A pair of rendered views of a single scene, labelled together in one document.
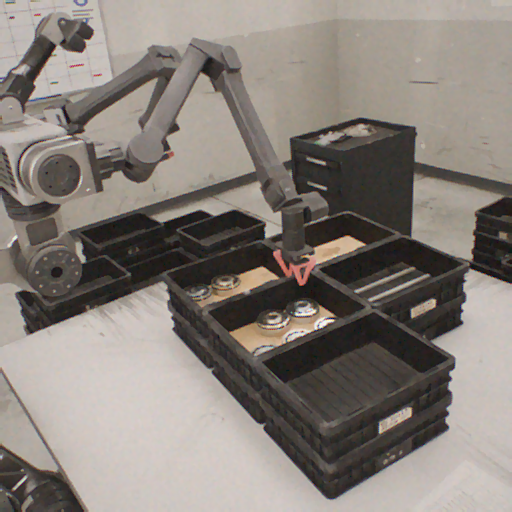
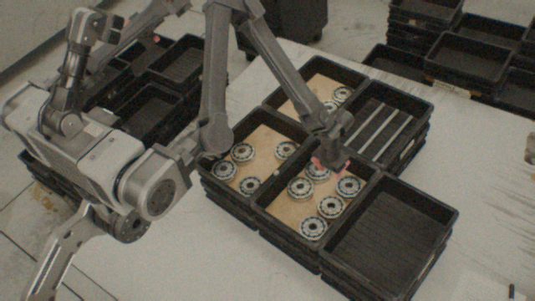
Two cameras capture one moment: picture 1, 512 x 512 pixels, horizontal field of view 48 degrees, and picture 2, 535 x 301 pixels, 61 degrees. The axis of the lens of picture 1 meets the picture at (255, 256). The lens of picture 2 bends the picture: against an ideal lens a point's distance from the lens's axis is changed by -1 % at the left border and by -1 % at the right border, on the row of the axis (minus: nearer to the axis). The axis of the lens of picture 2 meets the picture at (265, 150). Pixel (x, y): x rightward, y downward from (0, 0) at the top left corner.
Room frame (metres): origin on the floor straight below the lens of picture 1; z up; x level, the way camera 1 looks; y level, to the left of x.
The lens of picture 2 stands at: (0.50, 0.28, 2.27)
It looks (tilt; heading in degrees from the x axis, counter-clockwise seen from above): 49 degrees down; 348
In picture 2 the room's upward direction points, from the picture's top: 10 degrees counter-clockwise
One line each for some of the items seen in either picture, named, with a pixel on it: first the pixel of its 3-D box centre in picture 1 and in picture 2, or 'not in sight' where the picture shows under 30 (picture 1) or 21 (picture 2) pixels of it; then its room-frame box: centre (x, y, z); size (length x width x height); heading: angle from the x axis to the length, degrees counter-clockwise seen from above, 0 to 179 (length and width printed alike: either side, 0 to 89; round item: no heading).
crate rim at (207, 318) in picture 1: (285, 312); (315, 187); (1.40, -0.07, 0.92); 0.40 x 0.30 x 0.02; 119
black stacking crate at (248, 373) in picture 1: (286, 327); (316, 196); (1.40, -0.07, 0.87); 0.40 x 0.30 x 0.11; 119
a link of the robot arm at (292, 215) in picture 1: (294, 217); (331, 136); (1.34, -0.11, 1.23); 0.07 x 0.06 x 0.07; 124
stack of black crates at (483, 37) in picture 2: not in sight; (481, 53); (2.30, -1.60, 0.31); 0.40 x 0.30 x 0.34; 35
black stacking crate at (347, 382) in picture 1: (354, 380); (388, 239); (1.13, -0.22, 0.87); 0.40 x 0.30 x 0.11; 119
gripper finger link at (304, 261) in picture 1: (298, 267); (334, 168); (1.32, -0.11, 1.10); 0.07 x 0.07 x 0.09; 28
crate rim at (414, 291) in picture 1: (390, 269); (376, 121); (1.59, -0.42, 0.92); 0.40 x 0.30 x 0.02; 119
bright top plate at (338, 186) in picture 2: (331, 326); (349, 186); (1.39, -0.20, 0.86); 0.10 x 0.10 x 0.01
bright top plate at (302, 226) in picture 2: (267, 355); (313, 227); (1.28, -0.01, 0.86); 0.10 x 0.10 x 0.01
